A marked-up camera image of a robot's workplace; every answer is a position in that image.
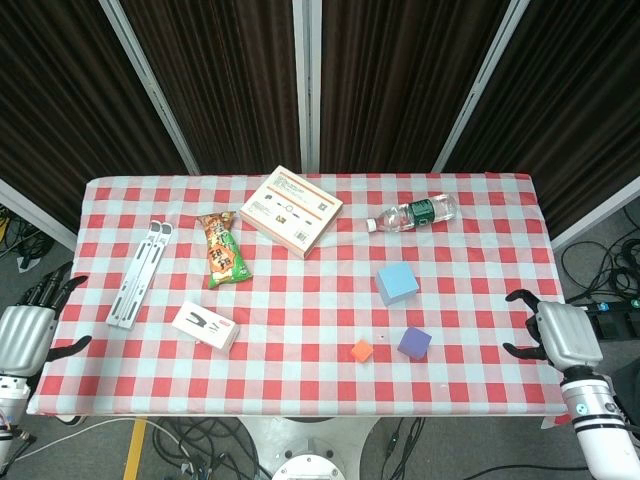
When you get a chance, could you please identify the small orange cube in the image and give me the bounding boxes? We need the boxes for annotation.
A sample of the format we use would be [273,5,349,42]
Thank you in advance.
[350,339,375,364]

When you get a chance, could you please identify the white stapler box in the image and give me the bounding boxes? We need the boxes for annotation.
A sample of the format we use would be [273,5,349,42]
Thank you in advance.
[171,300,241,355]

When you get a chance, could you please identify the large light blue cube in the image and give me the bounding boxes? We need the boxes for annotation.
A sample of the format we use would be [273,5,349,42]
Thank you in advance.
[375,262,420,307]

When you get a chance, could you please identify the clear water bottle green label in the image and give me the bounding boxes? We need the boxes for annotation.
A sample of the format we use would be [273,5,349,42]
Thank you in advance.
[366,193,459,234]

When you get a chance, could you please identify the white partition post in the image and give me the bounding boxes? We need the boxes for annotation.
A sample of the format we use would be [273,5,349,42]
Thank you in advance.
[549,174,640,251]
[98,0,201,175]
[292,0,324,174]
[430,0,531,174]
[0,177,79,251]

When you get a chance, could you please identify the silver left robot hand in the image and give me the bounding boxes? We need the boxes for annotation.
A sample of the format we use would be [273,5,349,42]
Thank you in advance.
[0,262,94,376]

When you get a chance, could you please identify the green orange snack bag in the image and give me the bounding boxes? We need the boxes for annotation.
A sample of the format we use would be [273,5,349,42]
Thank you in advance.
[196,210,251,290]

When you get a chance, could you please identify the red white checkered tablecloth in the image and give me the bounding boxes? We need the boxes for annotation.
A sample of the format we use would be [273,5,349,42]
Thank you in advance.
[25,172,571,417]

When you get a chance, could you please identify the white folding laptop stand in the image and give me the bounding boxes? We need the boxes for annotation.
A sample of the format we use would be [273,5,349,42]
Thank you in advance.
[105,218,174,331]

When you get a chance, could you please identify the white floor cable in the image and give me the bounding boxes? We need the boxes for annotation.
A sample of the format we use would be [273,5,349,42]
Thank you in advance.
[0,417,196,476]

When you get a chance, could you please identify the flat white orange product box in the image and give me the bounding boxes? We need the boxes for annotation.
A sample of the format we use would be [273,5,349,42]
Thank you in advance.
[238,165,345,260]

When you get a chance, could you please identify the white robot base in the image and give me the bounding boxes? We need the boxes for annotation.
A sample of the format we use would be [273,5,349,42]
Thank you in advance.
[239,415,381,480]

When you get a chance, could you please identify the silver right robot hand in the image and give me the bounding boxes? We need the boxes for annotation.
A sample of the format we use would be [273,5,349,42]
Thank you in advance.
[503,288,605,371]

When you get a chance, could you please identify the medium purple cube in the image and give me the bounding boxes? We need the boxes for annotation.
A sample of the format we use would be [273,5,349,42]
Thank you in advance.
[397,326,433,361]

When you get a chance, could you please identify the black floor cable bundle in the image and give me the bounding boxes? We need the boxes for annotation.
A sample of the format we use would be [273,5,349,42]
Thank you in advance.
[149,417,274,480]
[0,204,56,274]
[559,207,640,304]

